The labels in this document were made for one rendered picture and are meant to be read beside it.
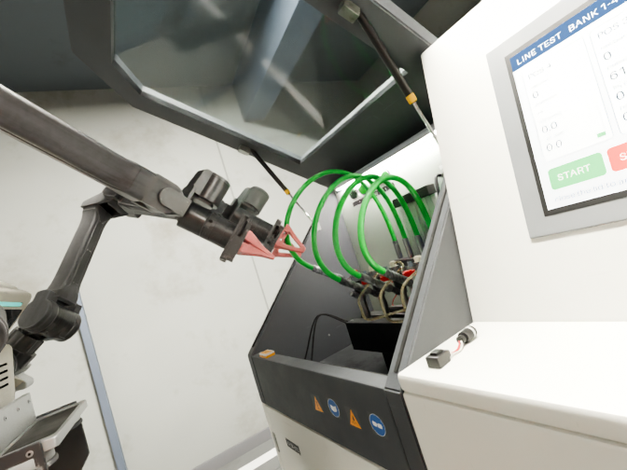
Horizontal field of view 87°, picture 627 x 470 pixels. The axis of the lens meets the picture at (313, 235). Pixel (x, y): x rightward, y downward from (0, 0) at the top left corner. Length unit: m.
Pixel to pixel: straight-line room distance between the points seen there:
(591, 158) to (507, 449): 0.41
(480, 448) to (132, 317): 2.37
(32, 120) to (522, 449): 0.75
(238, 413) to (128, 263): 1.35
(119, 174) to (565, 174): 0.70
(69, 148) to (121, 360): 2.14
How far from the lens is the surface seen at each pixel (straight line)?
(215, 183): 0.70
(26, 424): 0.94
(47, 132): 0.64
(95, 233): 1.15
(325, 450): 0.92
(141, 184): 0.64
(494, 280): 0.68
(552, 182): 0.63
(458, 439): 0.54
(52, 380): 2.73
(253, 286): 2.73
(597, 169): 0.62
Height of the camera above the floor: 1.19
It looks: 4 degrees up
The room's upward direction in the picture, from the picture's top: 18 degrees counter-clockwise
